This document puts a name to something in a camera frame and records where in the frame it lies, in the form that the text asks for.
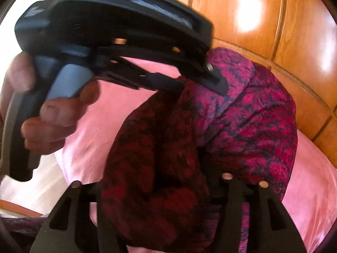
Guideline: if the dark red patterned knit sweater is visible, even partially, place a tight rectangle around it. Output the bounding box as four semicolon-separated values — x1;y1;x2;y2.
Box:
100;48;298;252

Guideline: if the person's left hand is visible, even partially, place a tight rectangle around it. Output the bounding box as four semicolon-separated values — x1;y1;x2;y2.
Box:
1;52;100;155

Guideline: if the pink bed sheet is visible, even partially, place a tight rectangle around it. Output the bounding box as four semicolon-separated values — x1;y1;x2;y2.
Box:
53;56;337;253

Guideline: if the wooden panelled headboard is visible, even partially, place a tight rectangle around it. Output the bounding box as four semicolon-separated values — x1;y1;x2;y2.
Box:
179;0;336;163

